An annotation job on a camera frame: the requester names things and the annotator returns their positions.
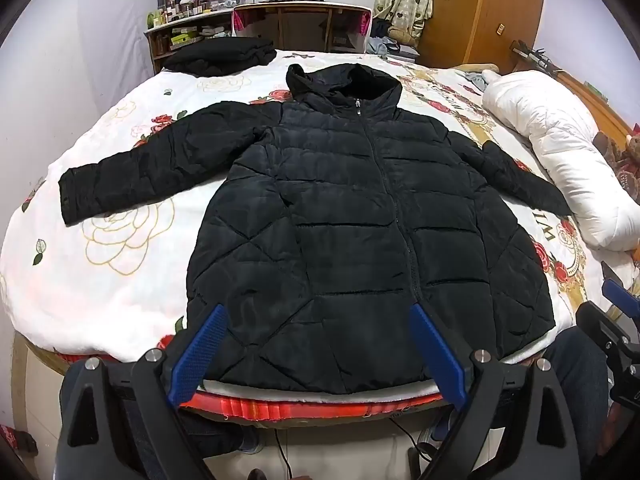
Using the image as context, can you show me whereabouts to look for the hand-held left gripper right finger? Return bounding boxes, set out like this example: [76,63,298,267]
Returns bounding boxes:
[409,303,583,480]

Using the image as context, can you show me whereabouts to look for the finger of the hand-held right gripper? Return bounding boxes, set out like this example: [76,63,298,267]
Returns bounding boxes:
[601,261,640,314]

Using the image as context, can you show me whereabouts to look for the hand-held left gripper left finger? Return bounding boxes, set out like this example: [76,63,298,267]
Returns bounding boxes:
[57,304,231,480]

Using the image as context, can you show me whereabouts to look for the black hooded puffer jacket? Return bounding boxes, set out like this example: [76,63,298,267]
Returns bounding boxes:
[58,62,573,396]

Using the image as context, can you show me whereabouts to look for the folded black clothes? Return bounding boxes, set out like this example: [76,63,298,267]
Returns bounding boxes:
[162,36,277,77]

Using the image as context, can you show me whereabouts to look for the pile of clothes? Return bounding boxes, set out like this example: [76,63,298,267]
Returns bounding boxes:
[367,19,420,62]

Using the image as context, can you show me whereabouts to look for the person's right leg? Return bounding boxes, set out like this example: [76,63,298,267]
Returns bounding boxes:
[542,330,612,463]

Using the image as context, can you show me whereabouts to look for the person's leg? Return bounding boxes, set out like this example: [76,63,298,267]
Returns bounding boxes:
[182,410,262,457]
[542,330,612,463]

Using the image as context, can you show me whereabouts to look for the person's left leg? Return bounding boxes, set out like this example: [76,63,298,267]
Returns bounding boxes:
[182,410,262,457]

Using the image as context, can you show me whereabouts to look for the white floral blanket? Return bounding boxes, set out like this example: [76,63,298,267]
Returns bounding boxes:
[0,47,640,367]

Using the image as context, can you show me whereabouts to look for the white rolled duvet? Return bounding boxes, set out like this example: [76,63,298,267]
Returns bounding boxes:
[481,70,640,252]

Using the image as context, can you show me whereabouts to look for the wooden headboard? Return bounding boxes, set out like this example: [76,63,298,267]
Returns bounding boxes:
[510,42,640,146]

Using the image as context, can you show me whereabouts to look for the wooden wardrobe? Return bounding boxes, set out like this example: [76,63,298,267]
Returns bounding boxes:
[417,0,547,73]

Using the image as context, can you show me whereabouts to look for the wooden shelf desk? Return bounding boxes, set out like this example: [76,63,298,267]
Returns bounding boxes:
[144,1,373,73]

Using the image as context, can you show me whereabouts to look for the group of bottles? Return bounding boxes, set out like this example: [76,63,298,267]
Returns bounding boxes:
[147,0,211,28]

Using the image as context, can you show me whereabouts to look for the black cable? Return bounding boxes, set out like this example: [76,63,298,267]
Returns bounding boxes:
[272,422,296,480]

